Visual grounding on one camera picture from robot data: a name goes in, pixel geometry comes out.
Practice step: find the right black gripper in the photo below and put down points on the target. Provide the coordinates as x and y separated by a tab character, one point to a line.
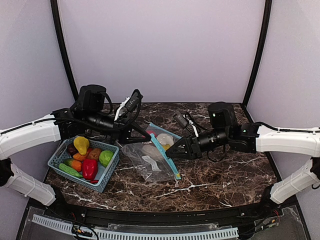
193	146

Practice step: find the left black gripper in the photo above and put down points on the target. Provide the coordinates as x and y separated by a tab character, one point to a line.
124	133

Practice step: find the yellow toy potato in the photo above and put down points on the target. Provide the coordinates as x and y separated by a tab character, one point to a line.
166	147

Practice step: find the large clear zip bag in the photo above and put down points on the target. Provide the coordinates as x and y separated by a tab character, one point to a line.
159	130

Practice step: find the large red toy apple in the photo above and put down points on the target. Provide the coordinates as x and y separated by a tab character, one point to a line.
151	132

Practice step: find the small clear zip bag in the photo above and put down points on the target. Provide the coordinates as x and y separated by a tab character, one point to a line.
152	169

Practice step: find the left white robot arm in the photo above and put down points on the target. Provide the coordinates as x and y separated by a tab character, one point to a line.
92	110

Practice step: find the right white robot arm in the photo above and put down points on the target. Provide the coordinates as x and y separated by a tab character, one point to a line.
257	137

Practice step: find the brown toy potato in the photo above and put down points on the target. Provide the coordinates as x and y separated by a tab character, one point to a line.
94	154

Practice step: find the yellow toy lemon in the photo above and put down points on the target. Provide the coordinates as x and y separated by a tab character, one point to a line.
81	144

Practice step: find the red toy bell pepper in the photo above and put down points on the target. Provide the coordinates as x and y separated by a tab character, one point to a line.
89	169

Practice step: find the orange toy carrot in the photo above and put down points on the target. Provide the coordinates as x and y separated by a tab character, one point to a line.
75	164

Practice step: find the dark red toy fruit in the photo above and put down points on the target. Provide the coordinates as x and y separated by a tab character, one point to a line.
71	149

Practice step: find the light blue plastic basket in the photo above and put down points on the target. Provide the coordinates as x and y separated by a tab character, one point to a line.
103	174

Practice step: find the green toy cucumber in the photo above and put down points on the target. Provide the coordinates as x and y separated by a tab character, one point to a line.
69	170

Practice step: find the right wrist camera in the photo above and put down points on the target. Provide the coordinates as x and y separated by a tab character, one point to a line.
186	123

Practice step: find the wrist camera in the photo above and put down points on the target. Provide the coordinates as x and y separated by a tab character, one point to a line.
128	106
186	123

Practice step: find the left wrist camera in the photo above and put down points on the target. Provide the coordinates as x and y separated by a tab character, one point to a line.
128	106

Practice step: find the black front frame rail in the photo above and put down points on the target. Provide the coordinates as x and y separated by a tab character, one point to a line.
237	216

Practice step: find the white slotted cable duct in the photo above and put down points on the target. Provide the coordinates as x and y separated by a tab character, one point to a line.
126	232

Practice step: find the left black frame post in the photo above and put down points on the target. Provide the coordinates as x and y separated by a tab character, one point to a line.
54	4

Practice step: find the black frame post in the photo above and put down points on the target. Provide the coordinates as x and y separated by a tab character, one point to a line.
259	52
54	4

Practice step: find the right black frame post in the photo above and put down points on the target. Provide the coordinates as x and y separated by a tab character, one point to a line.
259	52

